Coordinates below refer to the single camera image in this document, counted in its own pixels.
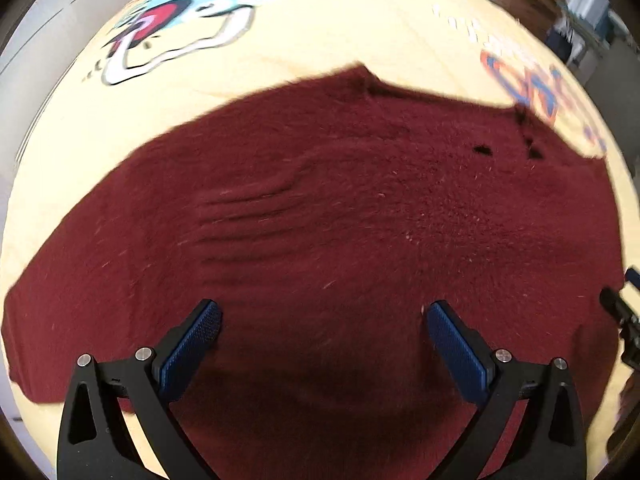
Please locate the maroon knit sweater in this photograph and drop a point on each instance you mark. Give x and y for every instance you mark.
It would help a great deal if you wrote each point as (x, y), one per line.
(350, 220)

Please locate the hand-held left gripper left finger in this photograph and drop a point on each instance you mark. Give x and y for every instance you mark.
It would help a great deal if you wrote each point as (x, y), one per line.
(192, 342)

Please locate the yellow dinosaur printed blanket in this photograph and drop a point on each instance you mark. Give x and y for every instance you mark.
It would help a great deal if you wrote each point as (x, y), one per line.
(310, 50)

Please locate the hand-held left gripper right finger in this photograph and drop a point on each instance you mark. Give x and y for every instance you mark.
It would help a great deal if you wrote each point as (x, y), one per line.
(457, 347)

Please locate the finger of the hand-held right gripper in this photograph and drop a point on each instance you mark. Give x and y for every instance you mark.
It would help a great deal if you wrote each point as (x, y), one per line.
(633, 277)
(622, 317)

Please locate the white panelled wardrobe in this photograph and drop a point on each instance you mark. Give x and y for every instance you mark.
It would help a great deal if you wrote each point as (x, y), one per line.
(45, 45)

